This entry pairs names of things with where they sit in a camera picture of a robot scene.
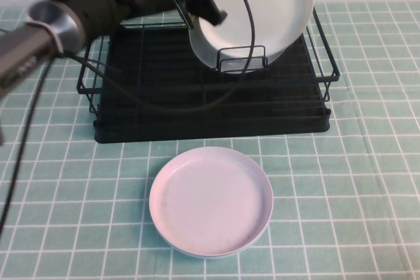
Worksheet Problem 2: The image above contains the pale blue plate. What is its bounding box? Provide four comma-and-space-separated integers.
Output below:
196, 0, 314, 64

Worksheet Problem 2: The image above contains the pink plate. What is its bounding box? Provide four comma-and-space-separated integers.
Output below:
149, 146, 275, 256

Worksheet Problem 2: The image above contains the black plastic drip tray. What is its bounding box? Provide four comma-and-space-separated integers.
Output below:
93, 20, 332, 145

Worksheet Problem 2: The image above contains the green checkered tablecloth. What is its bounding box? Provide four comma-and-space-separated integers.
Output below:
0, 1, 420, 280

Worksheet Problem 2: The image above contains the long black looping cable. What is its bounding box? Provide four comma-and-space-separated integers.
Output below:
70, 0, 256, 110

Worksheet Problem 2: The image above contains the black wire dish rack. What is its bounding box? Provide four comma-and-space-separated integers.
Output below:
77, 6, 341, 121

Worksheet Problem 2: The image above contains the black hanging cable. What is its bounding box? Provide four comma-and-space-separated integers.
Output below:
0, 58, 53, 233

